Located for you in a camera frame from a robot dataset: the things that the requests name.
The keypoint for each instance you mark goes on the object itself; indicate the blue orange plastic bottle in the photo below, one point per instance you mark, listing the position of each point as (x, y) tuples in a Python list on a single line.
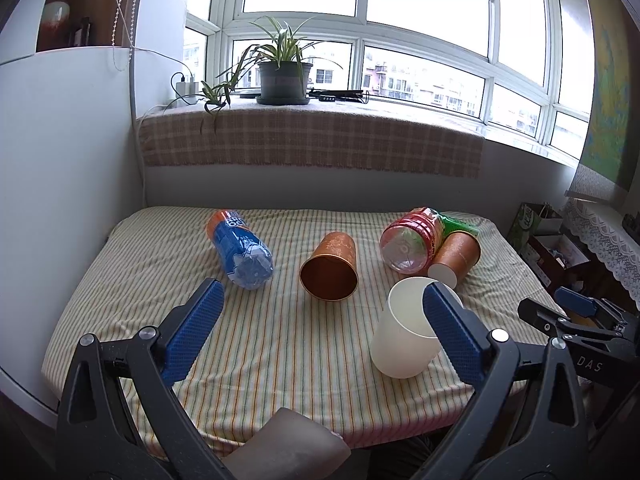
[(246, 260)]

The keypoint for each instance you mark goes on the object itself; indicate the white lace cloth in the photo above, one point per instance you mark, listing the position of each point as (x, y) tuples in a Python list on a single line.
[(600, 228)]

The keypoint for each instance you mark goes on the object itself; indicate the dark cardboard box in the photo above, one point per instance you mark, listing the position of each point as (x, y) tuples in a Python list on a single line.
[(558, 262)]

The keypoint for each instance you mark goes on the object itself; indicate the brown paper cup white base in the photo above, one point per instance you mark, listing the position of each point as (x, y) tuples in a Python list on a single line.
[(455, 259)]

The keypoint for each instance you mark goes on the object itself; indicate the green snack bag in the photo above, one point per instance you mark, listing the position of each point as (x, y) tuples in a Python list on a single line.
[(452, 225)]

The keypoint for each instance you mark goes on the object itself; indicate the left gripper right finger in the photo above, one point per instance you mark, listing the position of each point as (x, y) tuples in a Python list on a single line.
[(525, 418)]

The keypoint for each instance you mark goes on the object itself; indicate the potted spider plant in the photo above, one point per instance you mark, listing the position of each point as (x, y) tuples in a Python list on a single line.
[(282, 62)]

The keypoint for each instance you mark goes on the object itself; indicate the brown chair back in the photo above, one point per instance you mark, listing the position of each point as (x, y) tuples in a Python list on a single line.
[(289, 446)]

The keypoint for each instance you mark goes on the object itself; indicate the white wall charger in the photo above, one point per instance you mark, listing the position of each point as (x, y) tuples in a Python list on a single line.
[(186, 92)]

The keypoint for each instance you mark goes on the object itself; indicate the black power strip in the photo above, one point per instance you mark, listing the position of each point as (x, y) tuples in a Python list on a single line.
[(329, 95)]

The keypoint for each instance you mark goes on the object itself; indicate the green white paper bag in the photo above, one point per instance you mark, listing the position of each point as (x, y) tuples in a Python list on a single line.
[(531, 220)]

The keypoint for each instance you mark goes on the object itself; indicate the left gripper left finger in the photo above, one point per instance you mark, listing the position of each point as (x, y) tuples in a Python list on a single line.
[(96, 437)]

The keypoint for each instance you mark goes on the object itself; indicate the red white vase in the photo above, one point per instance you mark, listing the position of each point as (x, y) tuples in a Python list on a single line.
[(54, 25)]

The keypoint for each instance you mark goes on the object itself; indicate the plaid beige windowsill cloth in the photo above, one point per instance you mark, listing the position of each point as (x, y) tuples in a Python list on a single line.
[(302, 137)]

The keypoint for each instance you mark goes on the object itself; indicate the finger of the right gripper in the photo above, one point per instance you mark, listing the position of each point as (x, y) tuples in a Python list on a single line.
[(547, 321), (584, 306)]

